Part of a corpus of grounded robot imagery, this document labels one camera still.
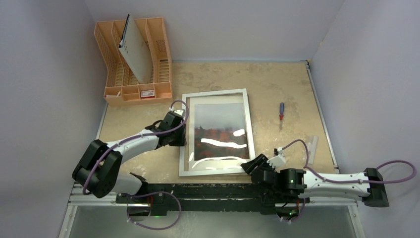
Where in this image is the blue handled screwdriver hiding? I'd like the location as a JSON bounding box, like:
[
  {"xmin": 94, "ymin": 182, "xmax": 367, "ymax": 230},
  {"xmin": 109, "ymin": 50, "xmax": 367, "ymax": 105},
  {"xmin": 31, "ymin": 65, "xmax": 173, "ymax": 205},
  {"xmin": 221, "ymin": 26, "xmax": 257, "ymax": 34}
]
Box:
[{"xmin": 279, "ymin": 102, "xmax": 284, "ymax": 130}]

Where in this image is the clear plastic screwdriver packaging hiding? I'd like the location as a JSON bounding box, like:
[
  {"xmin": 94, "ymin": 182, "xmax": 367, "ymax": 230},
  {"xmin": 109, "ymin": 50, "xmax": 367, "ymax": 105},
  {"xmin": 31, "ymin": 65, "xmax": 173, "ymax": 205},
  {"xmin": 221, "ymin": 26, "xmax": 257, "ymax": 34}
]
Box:
[{"xmin": 308, "ymin": 135, "xmax": 319, "ymax": 165}]

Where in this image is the orange plastic file organizer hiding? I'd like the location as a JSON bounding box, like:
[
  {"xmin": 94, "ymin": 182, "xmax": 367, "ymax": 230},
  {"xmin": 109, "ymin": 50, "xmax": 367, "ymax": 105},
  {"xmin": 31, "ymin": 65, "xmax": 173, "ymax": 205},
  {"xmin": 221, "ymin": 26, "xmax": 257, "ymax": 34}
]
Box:
[{"xmin": 94, "ymin": 15, "xmax": 173, "ymax": 107}]

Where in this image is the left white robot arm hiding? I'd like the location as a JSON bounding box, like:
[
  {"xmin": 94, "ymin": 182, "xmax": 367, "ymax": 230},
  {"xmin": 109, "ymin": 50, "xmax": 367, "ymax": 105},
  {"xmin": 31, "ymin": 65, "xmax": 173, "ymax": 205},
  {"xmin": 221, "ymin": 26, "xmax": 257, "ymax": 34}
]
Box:
[{"xmin": 72, "ymin": 110, "xmax": 186, "ymax": 203}]

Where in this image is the white picture frame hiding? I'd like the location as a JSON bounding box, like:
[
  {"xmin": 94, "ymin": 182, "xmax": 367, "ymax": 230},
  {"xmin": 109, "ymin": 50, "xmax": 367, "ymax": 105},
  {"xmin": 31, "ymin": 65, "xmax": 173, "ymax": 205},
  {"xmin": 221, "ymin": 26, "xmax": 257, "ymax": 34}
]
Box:
[{"xmin": 179, "ymin": 89, "xmax": 256, "ymax": 177}]

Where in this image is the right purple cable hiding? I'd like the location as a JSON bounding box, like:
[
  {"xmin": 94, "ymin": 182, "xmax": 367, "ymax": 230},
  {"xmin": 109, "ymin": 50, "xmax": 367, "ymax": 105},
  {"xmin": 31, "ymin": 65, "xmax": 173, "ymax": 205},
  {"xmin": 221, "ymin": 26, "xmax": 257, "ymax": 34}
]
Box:
[{"xmin": 281, "ymin": 139, "xmax": 418, "ymax": 184}]

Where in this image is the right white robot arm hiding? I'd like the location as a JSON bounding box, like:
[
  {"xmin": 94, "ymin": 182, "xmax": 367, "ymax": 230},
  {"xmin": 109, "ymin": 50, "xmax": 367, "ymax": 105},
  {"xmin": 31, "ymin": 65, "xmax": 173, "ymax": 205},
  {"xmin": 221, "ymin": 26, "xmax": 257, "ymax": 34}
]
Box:
[{"xmin": 241, "ymin": 154, "xmax": 389, "ymax": 208}]

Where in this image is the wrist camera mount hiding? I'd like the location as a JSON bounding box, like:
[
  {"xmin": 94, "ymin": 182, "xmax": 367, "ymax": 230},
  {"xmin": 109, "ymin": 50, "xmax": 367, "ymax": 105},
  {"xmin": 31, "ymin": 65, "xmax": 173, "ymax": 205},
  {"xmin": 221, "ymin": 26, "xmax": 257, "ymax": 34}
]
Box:
[
  {"xmin": 267, "ymin": 147, "xmax": 286, "ymax": 170},
  {"xmin": 169, "ymin": 107, "xmax": 186, "ymax": 119}
]

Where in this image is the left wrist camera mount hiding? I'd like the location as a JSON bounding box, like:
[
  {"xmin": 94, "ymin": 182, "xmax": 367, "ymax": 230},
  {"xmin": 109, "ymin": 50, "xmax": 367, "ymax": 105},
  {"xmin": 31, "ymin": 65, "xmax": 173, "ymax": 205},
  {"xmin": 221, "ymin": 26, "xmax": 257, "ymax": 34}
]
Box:
[{"xmin": 169, "ymin": 107, "xmax": 186, "ymax": 119}]

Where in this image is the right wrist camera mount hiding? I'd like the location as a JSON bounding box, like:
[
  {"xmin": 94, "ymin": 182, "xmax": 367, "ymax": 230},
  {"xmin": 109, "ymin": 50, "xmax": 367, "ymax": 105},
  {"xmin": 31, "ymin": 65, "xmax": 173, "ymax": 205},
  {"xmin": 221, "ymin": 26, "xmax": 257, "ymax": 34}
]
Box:
[{"xmin": 267, "ymin": 147, "xmax": 286, "ymax": 170}]

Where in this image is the white board in organizer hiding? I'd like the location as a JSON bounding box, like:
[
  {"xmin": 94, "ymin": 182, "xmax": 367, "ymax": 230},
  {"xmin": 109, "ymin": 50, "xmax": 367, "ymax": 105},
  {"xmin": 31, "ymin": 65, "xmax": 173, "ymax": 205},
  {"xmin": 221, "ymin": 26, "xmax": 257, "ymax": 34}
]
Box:
[{"xmin": 118, "ymin": 15, "xmax": 153, "ymax": 84}]

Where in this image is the small red white box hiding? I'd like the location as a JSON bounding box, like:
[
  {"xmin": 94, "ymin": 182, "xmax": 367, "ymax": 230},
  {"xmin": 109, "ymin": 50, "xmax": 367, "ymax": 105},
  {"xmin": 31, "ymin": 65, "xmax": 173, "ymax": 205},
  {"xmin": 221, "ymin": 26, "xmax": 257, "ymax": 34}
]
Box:
[{"xmin": 140, "ymin": 90, "xmax": 156, "ymax": 99}]

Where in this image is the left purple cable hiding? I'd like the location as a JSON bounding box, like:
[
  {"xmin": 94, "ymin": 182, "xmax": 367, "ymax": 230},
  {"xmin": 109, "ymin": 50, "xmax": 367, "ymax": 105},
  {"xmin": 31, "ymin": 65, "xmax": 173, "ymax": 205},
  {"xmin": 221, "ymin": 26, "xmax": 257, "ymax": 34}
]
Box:
[{"xmin": 82, "ymin": 100, "xmax": 190, "ymax": 196}]

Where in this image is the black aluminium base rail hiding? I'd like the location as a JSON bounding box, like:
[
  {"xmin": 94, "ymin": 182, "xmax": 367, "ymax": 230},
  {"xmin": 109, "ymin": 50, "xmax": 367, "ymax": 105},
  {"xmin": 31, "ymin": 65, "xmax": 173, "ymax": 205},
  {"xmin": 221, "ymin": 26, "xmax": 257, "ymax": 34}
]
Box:
[{"xmin": 67, "ymin": 182, "xmax": 358, "ymax": 218}]

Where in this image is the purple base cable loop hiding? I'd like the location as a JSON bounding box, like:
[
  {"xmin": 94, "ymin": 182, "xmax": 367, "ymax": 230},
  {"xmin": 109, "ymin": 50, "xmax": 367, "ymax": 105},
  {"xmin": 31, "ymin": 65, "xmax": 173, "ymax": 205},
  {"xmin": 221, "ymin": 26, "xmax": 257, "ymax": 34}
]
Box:
[{"xmin": 127, "ymin": 190, "xmax": 184, "ymax": 231}]

